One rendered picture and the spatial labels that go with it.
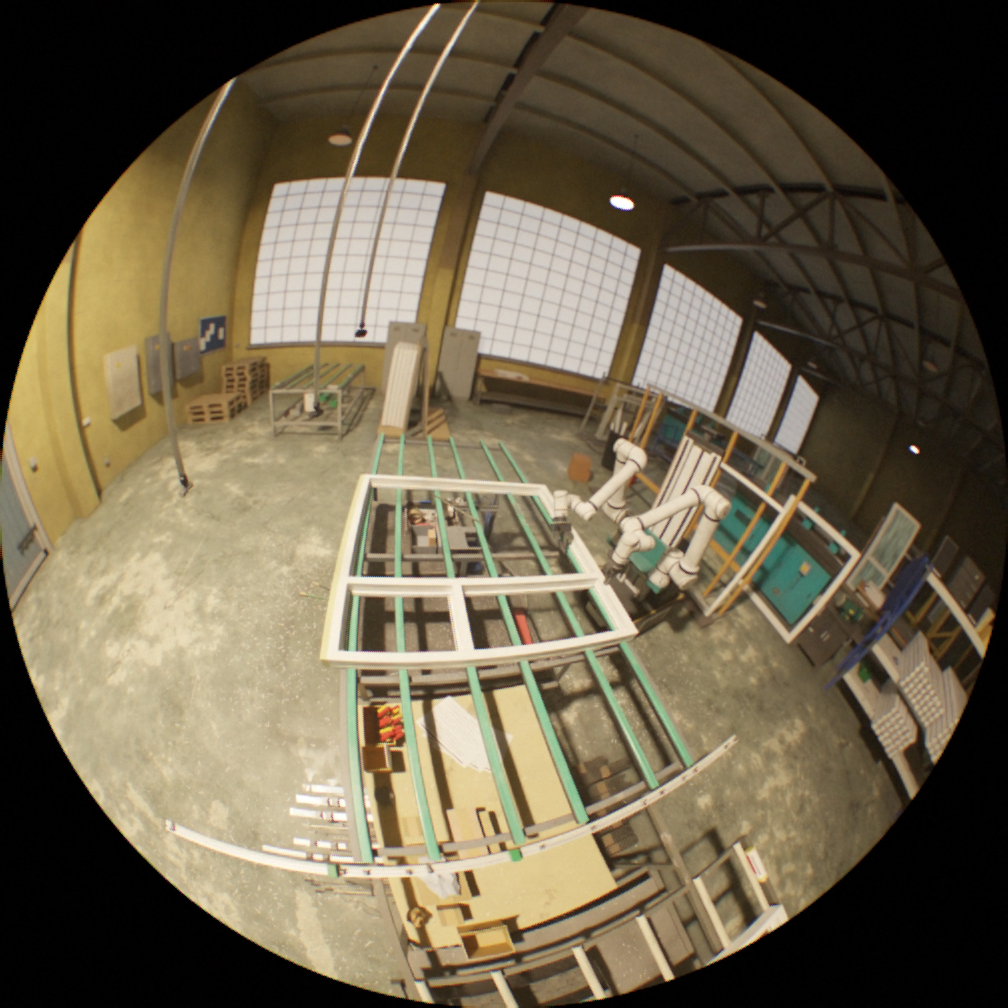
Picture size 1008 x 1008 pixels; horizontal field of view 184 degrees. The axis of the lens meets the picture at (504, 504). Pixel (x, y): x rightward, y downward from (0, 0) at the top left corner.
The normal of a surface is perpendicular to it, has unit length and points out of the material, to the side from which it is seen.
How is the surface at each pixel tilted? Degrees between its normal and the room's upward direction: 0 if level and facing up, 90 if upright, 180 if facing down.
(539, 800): 0
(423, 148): 90
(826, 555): 90
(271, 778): 0
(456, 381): 90
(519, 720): 0
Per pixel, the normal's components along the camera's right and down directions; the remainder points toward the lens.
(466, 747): 0.21, -0.83
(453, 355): 0.25, 0.55
